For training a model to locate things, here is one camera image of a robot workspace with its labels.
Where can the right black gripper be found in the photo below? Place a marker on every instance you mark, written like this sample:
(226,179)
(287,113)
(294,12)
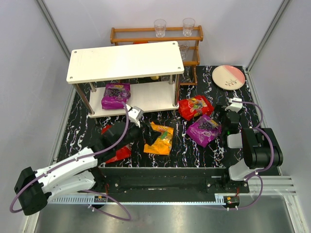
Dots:
(221,110)

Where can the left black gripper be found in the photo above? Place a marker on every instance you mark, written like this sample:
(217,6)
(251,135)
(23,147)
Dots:
(144,128)

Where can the orange mango candy bag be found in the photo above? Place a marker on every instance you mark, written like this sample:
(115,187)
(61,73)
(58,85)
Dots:
(163,143)

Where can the red candy bag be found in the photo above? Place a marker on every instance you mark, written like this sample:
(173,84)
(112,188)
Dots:
(121,154)
(194,107)

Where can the purple candy bag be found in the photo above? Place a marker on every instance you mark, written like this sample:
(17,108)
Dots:
(204,130)
(114,95)

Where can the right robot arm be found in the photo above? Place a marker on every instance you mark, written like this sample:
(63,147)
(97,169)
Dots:
(260,148)

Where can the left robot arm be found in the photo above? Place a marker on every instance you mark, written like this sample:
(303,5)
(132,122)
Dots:
(80,172)

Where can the white two-tier shelf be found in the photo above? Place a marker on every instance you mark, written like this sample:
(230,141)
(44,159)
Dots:
(127,62)

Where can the pink cream ceramic plate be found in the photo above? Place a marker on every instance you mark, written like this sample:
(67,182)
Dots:
(228,77)

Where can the clear glass lower rack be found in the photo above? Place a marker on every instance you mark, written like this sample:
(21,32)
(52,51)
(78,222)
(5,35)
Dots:
(184,48)

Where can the clear glass right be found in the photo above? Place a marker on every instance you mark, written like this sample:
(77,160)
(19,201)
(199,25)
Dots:
(188,25)

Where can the clear glass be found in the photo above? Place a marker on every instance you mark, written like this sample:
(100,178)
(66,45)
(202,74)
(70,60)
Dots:
(160,28)
(188,25)

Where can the brown wooden rack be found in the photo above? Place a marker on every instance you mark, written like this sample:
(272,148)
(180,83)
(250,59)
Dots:
(120,36)

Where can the clear glass left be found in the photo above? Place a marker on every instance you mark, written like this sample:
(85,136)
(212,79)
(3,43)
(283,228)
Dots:
(160,28)

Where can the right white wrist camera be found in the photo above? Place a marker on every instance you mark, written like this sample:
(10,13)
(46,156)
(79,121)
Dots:
(235,105)

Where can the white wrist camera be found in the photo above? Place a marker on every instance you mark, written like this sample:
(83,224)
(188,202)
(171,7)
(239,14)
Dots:
(135,114)
(235,105)

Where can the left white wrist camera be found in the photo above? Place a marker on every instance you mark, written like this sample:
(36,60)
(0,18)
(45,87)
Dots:
(135,114)

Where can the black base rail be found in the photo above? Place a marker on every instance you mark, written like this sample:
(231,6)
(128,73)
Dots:
(210,180)

